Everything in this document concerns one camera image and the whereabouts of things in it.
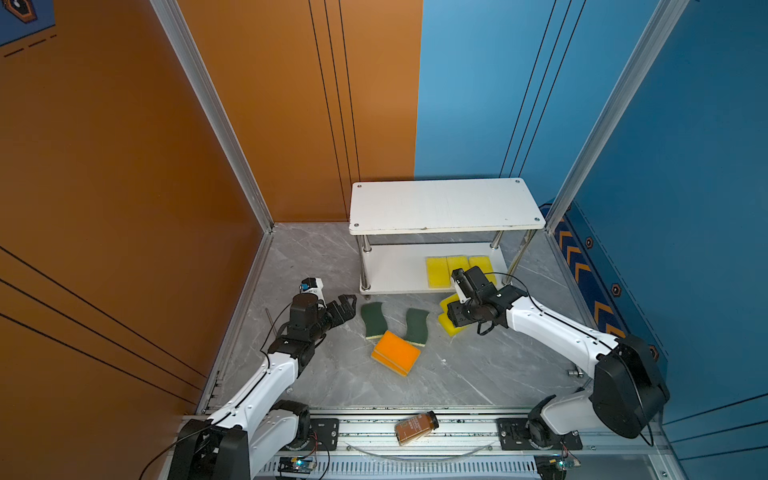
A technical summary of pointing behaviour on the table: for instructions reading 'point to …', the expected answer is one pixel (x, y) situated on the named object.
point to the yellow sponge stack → (444, 305)
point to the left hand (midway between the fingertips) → (346, 299)
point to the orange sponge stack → (395, 353)
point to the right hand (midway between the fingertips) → (455, 312)
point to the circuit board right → (554, 466)
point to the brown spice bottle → (416, 428)
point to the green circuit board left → (296, 465)
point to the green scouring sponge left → (374, 318)
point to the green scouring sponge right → (417, 326)
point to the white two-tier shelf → (399, 224)
